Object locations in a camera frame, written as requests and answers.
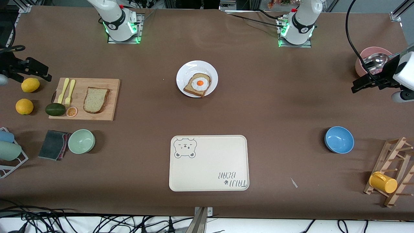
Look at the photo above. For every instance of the cream bear print tray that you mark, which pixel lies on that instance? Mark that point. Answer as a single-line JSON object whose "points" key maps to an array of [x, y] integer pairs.
{"points": [[208, 165]]}

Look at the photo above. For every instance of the pale green cup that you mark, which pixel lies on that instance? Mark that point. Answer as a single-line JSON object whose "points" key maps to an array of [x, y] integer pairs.
{"points": [[9, 151]]}

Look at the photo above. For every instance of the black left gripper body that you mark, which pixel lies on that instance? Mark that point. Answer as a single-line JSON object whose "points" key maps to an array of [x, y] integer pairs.
{"points": [[386, 73]]}

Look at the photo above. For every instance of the aluminium frame corner bracket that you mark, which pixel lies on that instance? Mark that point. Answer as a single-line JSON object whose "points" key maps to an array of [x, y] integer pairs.
{"points": [[396, 14], [25, 8]]}

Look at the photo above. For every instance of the toast slice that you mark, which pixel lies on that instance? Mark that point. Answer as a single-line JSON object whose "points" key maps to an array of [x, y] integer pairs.
{"points": [[189, 89]]}

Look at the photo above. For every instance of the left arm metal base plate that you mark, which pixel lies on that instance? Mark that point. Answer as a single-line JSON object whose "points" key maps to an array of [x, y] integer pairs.
{"points": [[294, 46]]}

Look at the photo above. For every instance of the yellow lemon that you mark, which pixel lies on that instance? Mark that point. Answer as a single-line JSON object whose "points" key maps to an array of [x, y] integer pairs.
{"points": [[24, 106], [30, 85]]}

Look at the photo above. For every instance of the yellow plastic fork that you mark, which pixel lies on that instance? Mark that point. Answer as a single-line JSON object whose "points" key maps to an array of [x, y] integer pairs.
{"points": [[70, 92]]}

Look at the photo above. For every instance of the pale green bowl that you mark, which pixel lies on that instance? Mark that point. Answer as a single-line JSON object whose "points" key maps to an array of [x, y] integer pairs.
{"points": [[81, 141]]}

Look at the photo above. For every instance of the white round plate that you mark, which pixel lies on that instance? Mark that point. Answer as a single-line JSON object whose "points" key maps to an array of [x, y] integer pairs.
{"points": [[186, 72]]}

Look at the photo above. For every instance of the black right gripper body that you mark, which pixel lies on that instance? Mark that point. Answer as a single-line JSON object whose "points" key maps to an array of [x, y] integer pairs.
{"points": [[9, 65]]}

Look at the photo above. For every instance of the orange slice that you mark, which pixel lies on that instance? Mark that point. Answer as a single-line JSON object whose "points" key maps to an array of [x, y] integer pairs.
{"points": [[71, 112]]}

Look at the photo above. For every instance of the small white tape scrap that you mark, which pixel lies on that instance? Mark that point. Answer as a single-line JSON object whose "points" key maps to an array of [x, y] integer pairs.
{"points": [[294, 183]]}

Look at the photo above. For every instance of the light blue cup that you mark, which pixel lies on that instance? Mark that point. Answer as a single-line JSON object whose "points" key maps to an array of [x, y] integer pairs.
{"points": [[5, 136]]}

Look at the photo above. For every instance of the wooden mug rack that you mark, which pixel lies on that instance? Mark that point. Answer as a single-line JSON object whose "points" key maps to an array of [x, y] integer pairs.
{"points": [[393, 152]]}

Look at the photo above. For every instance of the dark grey folded cloth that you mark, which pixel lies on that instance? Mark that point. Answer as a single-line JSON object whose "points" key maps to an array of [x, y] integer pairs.
{"points": [[51, 145]]}

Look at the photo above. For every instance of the metal table edge bracket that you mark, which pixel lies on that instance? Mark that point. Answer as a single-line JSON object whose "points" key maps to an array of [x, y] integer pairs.
{"points": [[201, 221]]}

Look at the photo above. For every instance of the blue bowl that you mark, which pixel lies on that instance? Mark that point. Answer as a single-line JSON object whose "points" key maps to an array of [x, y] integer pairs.
{"points": [[339, 139]]}

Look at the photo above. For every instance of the yellow plastic knife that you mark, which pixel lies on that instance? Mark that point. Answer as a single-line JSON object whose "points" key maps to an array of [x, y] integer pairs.
{"points": [[63, 92]]}

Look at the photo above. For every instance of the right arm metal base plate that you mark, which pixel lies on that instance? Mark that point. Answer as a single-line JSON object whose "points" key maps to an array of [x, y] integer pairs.
{"points": [[123, 42]]}

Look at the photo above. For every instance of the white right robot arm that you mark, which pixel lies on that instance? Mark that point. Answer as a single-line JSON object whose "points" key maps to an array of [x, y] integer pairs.
{"points": [[113, 19]]}

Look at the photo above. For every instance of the wooden cutting board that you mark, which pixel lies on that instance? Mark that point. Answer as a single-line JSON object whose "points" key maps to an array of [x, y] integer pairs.
{"points": [[113, 97]]}

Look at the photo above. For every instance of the green avocado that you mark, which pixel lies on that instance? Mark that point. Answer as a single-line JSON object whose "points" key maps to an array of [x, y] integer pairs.
{"points": [[55, 109]]}

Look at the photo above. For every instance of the lower yellow lemon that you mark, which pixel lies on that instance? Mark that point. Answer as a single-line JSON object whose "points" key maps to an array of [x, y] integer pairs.
{"points": [[24, 106]]}

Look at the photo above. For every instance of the pink bowl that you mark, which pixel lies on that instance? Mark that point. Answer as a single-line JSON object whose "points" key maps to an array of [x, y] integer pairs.
{"points": [[372, 50]]}

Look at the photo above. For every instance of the shiny metal ladle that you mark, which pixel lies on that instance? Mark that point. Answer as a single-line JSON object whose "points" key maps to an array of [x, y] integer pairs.
{"points": [[376, 60]]}

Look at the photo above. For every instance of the yellow mug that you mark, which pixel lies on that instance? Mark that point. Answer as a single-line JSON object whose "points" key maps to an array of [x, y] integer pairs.
{"points": [[383, 183]]}

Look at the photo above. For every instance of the plain brown bread slice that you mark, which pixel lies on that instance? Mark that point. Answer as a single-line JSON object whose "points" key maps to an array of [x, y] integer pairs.
{"points": [[95, 100]]}

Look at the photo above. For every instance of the fried egg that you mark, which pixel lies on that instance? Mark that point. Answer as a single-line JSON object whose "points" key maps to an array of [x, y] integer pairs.
{"points": [[200, 83]]}

